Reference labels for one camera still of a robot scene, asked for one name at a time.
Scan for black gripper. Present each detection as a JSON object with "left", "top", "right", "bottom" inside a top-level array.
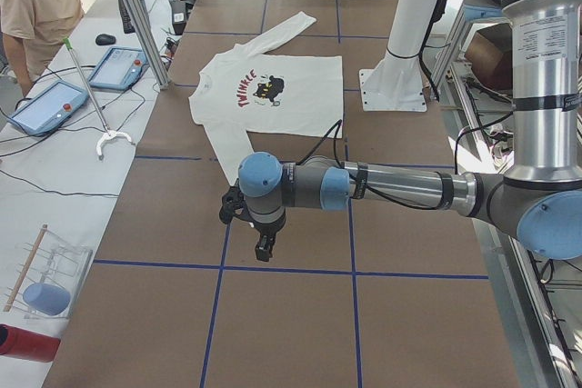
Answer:
[{"left": 251, "top": 218, "right": 286, "bottom": 262}]

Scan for white long-sleeve cat shirt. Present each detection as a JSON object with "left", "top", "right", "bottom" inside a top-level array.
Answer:
[{"left": 189, "top": 12, "right": 344, "bottom": 184}]

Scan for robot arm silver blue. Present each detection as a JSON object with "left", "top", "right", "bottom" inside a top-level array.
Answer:
[{"left": 222, "top": 0, "right": 581, "bottom": 261}]

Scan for white reacher grabber stick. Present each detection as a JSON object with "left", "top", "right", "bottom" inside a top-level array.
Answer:
[{"left": 63, "top": 38, "right": 135, "bottom": 161}]

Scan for clear acrylic drying rack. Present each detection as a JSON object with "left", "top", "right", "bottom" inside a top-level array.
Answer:
[{"left": 1, "top": 224, "right": 94, "bottom": 319}]

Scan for light blue cup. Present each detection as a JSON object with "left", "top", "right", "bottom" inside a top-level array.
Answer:
[{"left": 23, "top": 283, "right": 71, "bottom": 316}]

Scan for far blue teach pendant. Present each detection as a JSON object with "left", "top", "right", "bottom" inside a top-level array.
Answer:
[{"left": 88, "top": 46, "right": 148, "bottom": 91}]

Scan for blue teach pendant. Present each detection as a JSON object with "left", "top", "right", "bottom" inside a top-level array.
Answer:
[
  {"left": 8, "top": 80, "right": 89, "bottom": 136},
  {"left": 88, "top": 46, "right": 148, "bottom": 91}
]

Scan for black box white label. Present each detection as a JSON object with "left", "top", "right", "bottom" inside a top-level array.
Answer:
[{"left": 170, "top": 0, "right": 187, "bottom": 35}]

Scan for near blue teach pendant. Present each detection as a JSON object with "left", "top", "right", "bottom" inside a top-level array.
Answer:
[{"left": 8, "top": 80, "right": 89, "bottom": 136}]

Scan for black keyboard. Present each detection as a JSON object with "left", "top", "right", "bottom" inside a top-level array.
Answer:
[{"left": 117, "top": 0, "right": 146, "bottom": 35}]

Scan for black computer mouse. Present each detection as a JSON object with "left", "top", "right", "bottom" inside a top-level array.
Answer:
[{"left": 95, "top": 34, "right": 116, "bottom": 46}]

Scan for red cylinder bottle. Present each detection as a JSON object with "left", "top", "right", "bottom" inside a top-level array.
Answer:
[{"left": 1, "top": 324, "right": 61, "bottom": 363}]

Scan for brown cardboard box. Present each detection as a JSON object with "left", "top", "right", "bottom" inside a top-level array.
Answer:
[{"left": 465, "top": 24, "right": 513, "bottom": 91}]

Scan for person in beige shirt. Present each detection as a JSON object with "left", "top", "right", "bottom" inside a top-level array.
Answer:
[{"left": 1, "top": 0, "right": 84, "bottom": 95}]

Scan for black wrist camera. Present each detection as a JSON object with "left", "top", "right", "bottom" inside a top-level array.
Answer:
[{"left": 219, "top": 184, "right": 252, "bottom": 224}]

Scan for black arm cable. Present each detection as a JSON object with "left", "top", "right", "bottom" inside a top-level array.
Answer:
[{"left": 295, "top": 118, "right": 460, "bottom": 212}]

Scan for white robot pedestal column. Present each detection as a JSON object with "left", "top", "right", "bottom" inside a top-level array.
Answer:
[{"left": 359, "top": 0, "right": 438, "bottom": 112}]

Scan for aluminium frame post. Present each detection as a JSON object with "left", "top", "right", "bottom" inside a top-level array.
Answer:
[{"left": 123, "top": 0, "right": 170, "bottom": 90}]

